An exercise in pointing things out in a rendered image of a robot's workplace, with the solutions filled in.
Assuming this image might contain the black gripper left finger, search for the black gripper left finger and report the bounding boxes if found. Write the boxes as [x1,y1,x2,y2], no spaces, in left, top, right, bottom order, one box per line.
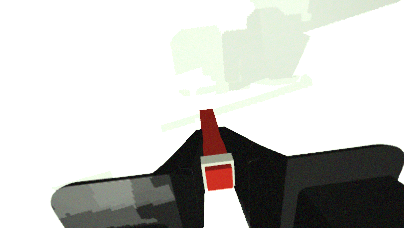
[50,129,205,228]

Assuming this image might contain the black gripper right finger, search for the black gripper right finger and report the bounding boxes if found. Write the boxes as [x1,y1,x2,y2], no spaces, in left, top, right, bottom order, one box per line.
[218,126,404,228]

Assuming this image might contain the dark red square peg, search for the dark red square peg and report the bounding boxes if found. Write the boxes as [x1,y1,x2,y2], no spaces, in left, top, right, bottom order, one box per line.
[199,108,235,192]

